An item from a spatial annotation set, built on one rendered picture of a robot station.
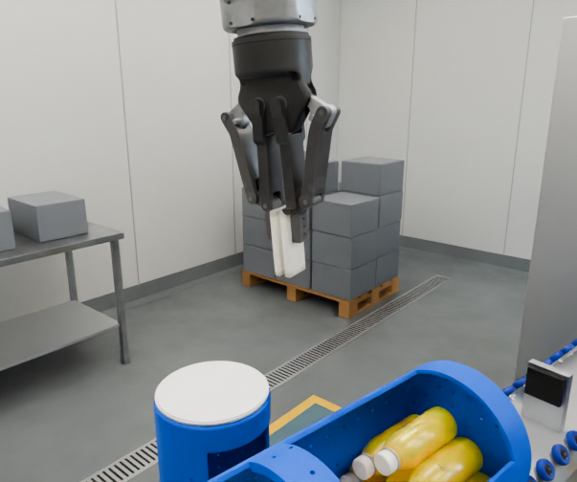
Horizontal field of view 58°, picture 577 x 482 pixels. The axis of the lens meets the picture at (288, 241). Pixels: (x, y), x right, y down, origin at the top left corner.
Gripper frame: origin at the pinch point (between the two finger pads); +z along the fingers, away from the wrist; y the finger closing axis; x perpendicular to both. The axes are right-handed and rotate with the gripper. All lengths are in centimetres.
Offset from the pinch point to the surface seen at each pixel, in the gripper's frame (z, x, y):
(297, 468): 35.3, 6.3, -6.2
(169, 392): 53, 30, -61
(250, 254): 125, 305, -264
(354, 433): 51, 35, -13
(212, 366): 53, 45, -60
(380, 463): 46, 25, -3
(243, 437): 60, 32, -40
